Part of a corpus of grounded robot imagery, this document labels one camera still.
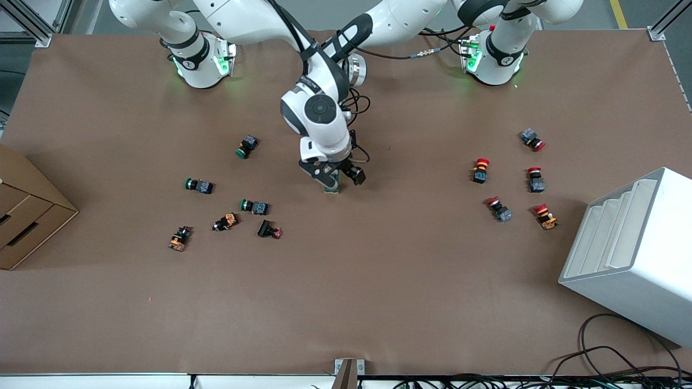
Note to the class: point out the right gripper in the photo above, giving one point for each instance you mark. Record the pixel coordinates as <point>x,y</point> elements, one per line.
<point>347,167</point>

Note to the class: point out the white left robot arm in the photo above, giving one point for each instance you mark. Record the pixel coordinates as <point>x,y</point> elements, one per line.
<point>500,48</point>

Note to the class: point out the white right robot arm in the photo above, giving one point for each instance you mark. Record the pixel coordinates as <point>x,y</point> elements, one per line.
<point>197,65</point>

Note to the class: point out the black button pink block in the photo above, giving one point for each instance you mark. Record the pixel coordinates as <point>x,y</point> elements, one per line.
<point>269,230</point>

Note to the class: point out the green push button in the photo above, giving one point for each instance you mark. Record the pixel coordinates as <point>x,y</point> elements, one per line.
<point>246,146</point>
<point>199,185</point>
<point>254,206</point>

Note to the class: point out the brown paper table cover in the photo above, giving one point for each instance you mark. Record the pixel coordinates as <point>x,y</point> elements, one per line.
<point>378,281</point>

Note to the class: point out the black button orange block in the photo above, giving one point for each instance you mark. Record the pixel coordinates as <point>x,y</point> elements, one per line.
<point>225,221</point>
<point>179,238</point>

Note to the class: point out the red mushroom button grey block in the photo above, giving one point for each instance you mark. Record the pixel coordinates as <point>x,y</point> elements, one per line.
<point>533,139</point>
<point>499,209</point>
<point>536,179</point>

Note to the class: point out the red button orange block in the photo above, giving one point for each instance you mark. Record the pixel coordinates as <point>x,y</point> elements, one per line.
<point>545,216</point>

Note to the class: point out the white stepped rack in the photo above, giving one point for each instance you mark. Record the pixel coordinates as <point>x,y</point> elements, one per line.
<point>638,259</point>

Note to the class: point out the cardboard drawer box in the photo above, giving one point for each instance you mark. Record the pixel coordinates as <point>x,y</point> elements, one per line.
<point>27,210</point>

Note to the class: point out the metal bracket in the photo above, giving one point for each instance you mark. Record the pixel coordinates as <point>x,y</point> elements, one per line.
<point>348,373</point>

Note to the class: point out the white table edge rail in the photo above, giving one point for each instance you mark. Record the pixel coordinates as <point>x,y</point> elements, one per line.
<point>108,381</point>

